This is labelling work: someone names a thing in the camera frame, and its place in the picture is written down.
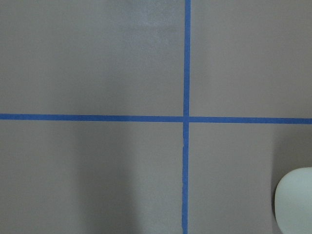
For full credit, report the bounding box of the cream plastic bin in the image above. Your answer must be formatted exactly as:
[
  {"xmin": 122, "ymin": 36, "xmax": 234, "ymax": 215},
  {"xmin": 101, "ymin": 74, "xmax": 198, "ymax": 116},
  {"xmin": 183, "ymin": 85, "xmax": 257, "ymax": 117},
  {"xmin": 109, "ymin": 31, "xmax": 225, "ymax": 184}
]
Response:
[{"xmin": 274, "ymin": 167, "xmax": 312, "ymax": 234}]

